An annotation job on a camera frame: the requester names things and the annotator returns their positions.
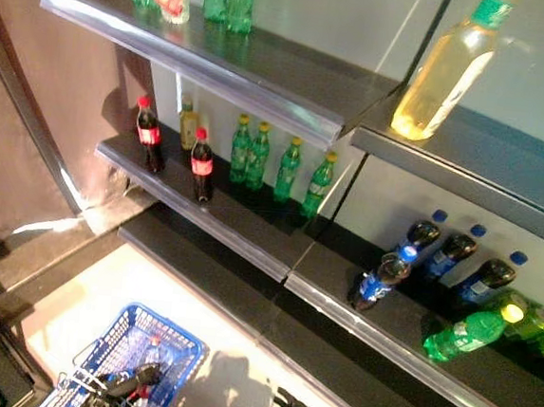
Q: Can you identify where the blue plastic shopping basket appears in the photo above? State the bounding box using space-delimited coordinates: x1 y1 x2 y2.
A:
34 293 215 407

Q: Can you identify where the black shelf upright strip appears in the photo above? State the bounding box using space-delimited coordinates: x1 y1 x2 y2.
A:
391 0 458 94

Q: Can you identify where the black shelf board without rail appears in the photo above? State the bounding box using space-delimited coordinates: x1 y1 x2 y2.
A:
343 89 544 255

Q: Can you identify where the shiny metal upright post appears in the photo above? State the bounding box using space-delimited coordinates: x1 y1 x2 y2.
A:
0 0 104 219

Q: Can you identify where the cola bottle red cap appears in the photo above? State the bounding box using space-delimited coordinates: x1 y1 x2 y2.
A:
130 95 172 175
185 126 220 205

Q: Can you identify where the clear water bottle red cap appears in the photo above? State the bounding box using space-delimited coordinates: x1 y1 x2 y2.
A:
129 333 169 407

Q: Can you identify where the row of green sprite bottles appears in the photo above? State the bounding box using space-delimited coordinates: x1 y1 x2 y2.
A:
227 113 255 186

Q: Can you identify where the large yellow tea bottle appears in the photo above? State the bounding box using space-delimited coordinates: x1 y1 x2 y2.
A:
389 0 519 150

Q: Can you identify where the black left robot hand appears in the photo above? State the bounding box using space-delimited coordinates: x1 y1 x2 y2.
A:
89 358 162 407

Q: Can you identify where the small yellow tea bottle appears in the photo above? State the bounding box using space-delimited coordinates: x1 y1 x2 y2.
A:
176 93 201 153

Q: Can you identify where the brown end panel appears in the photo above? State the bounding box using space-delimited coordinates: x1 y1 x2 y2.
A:
0 0 167 231

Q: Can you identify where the black base plinth board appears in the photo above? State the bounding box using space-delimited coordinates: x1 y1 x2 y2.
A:
101 199 528 407

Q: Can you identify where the dark end base plinth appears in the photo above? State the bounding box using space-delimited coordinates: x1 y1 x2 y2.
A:
0 188 159 327

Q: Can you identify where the green soda bottle yellow cap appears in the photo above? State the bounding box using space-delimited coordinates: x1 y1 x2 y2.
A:
272 135 306 206
298 148 339 222
422 295 526 370
244 120 274 194

